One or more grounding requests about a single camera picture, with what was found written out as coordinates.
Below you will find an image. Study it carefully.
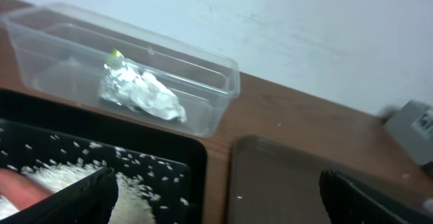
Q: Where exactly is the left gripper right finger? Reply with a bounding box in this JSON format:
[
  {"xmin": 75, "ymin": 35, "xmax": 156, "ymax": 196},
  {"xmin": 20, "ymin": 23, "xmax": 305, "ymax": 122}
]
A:
[{"xmin": 319, "ymin": 170, "xmax": 432, "ymax": 224}]

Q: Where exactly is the orange carrot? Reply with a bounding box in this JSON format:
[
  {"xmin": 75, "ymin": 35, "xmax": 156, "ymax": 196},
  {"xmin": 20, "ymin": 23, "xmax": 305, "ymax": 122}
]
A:
[{"xmin": 1, "ymin": 169, "xmax": 52, "ymax": 210}]

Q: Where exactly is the dark brown serving tray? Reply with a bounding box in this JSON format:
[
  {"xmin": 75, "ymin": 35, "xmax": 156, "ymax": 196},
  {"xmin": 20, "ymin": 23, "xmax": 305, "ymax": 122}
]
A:
[{"xmin": 227, "ymin": 135, "xmax": 432, "ymax": 224}]

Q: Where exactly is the grey dishwasher rack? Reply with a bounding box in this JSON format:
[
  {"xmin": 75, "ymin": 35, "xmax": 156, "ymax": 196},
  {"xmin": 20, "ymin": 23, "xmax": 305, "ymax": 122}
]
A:
[{"xmin": 380, "ymin": 100, "xmax": 432, "ymax": 178}]

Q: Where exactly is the black rectangular tray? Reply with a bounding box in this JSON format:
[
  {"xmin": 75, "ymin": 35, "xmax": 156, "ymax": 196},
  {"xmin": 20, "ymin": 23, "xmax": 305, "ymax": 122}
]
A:
[{"xmin": 1, "ymin": 89, "xmax": 207, "ymax": 223}]

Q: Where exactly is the pile of white rice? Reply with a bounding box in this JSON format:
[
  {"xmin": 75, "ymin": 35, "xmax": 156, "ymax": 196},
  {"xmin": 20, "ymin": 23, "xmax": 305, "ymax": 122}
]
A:
[{"xmin": 0, "ymin": 125, "xmax": 190, "ymax": 224}]

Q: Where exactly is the yellow green wrapper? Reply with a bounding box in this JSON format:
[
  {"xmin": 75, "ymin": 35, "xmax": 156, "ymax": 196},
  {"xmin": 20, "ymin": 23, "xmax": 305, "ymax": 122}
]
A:
[{"xmin": 98, "ymin": 49, "xmax": 187, "ymax": 123}]

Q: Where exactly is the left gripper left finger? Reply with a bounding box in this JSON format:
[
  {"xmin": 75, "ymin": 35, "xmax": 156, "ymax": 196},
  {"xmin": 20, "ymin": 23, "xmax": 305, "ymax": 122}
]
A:
[{"xmin": 1, "ymin": 167, "xmax": 118, "ymax": 224}]

